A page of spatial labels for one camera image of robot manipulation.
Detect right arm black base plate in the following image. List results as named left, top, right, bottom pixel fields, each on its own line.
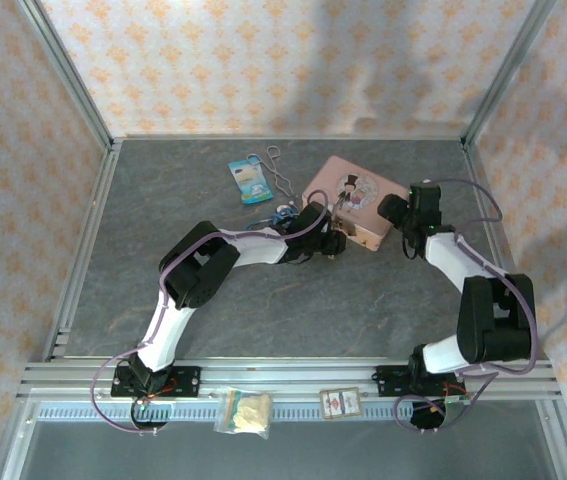
left=374, top=364, right=465, bottom=400

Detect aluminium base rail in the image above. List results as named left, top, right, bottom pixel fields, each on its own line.
left=18, top=356, right=563, bottom=402

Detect aluminium frame post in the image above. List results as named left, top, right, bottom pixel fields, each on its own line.
left=15, top=0, right=115, bottom=151
left=461, top=0, right=560, bottom=147

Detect clear bag with yellow contents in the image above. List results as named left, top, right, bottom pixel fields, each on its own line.
left=212, top=389, right=275, bottom=442

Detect blue snack packet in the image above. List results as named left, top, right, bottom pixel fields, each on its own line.
left=227, top=158, right=275, bottom=206

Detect thin metal wire tongs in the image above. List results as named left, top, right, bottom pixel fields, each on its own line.
left=246, top=145, right=297, bottom=199

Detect slotted grey cable duct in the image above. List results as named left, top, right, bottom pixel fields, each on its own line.
left=36, top=402, right=547, bottom=422

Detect aluminium back rail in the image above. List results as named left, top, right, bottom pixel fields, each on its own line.
left=110, top=132, right=469, bottom=144

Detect small card pack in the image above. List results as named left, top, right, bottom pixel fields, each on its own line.
left=318, top=387, right=363, bottom=421

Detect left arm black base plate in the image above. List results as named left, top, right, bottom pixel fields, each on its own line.
left=110, top=365, right=202, bottom=400

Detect aluminium side rail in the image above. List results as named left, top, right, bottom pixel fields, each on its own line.
left=461, top=141, right=553, bottom=362
left=40, top=139, right=124, bottom=362

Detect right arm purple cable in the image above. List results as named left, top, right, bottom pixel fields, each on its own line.
left=394, top=178, right=538, bottom=434

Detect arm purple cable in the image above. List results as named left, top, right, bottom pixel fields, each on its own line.
left=394, top=178, right=538, bottom=434
left=91, top=189, right=335, bottom=436

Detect blue cord key ring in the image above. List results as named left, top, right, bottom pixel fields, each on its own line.
left=250, top=200, right=301, bottom=233

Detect pink tin box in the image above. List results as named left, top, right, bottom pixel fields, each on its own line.
left=301, top=155, right=412, bottom=253

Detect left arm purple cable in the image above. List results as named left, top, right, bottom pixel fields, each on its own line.
left=91, top=189, right=335, bottom=436

